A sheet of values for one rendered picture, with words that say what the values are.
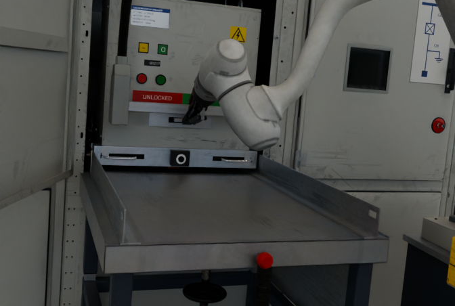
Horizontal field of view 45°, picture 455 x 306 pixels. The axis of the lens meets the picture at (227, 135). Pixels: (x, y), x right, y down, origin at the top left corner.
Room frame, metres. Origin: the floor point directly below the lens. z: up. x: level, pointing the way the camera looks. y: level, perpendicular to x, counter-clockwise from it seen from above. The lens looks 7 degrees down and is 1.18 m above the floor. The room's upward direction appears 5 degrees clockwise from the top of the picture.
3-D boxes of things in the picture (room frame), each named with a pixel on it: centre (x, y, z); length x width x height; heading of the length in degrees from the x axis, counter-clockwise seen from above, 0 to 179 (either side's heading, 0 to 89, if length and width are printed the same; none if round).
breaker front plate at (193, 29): (1.78, 0.15, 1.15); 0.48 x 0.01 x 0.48; 109
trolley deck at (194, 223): (1.41, 0.03, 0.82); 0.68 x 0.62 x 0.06; 19
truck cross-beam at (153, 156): (1.79, 0.16, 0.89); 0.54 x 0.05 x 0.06; 109
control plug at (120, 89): (1.64, 0.33, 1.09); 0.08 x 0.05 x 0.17; 19
